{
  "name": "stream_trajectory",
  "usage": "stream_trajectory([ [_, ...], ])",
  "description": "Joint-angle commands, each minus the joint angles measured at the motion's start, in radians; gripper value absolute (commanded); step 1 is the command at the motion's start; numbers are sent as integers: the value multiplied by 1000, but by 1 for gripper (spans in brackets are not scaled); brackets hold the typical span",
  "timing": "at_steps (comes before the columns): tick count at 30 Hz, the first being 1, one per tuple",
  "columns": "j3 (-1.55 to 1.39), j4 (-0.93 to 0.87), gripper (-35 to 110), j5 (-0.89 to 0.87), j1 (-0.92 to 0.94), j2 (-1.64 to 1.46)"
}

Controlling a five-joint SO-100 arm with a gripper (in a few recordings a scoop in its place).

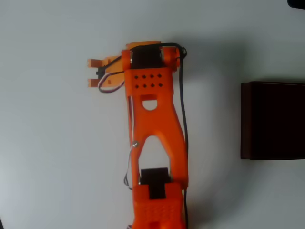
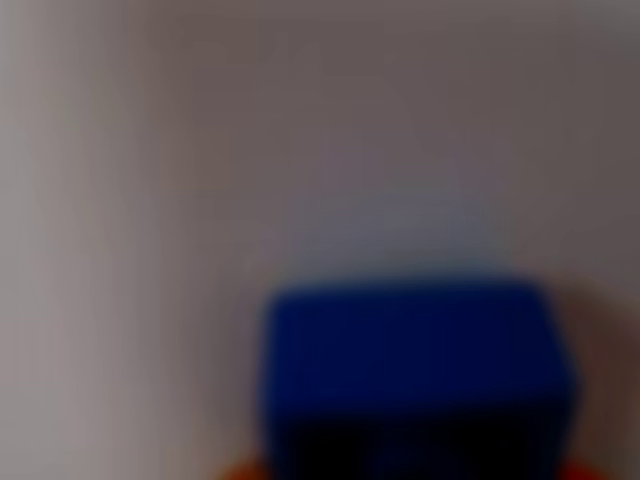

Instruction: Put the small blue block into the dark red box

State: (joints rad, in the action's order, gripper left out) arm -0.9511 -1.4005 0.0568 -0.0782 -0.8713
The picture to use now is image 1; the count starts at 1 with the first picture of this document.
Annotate dark red box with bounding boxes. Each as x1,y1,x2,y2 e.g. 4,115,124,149
240,81,305,160

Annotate black object at edge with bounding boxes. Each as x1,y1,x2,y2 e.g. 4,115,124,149
287,0,305,10

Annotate black camera module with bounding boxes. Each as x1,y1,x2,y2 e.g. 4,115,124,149
95,66,105,81

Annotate tricolour servo wire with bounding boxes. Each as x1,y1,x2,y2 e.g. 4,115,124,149
123,142,137,190
98,73,126,94

